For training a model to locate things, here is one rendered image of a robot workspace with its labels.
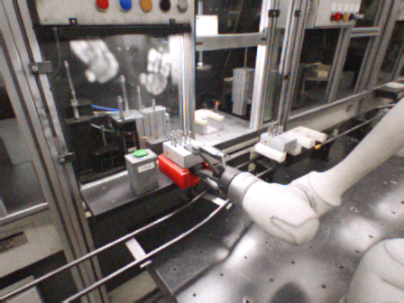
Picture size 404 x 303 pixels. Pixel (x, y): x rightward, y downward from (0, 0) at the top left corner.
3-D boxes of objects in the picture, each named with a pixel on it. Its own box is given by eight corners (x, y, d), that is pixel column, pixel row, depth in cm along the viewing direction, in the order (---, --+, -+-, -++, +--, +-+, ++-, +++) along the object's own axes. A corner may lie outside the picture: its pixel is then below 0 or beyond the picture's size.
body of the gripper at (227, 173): (245, 193, 72) (224, 178, 78) (249, 168, 67) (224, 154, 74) (226, 203, 68) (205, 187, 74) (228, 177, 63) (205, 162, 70)
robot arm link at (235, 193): (268, 175, 64) (250, 165, 68) (243, 188, 59) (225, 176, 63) (263, 203, 68) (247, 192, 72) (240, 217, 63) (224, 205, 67)
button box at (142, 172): (137, 196, 77) (132, 161, 71) (126, 184, 82) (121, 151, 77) (160, 187, 81) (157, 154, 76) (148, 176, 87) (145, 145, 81)
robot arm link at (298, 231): (234, 218, 62) (265, 210, 70) (289, 261, 51) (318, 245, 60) (247, 179, 58) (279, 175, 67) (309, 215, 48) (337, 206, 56)
